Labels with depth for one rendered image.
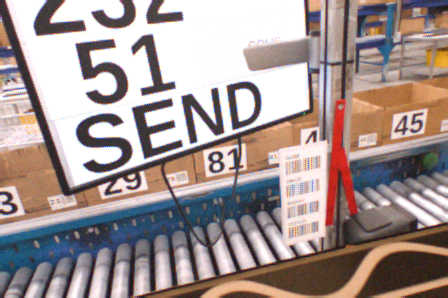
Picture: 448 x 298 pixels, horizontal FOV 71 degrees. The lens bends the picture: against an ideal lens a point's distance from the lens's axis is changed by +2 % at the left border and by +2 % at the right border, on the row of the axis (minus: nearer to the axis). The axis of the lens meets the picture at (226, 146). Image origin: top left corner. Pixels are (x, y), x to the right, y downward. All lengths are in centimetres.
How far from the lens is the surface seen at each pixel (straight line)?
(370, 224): 63
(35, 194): 123
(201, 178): 118
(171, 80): 48
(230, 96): 54
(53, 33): 45
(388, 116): 143
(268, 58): 57
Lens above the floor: 145
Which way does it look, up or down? 22 degrees down
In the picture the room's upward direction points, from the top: 6 degrees counter-clockwise
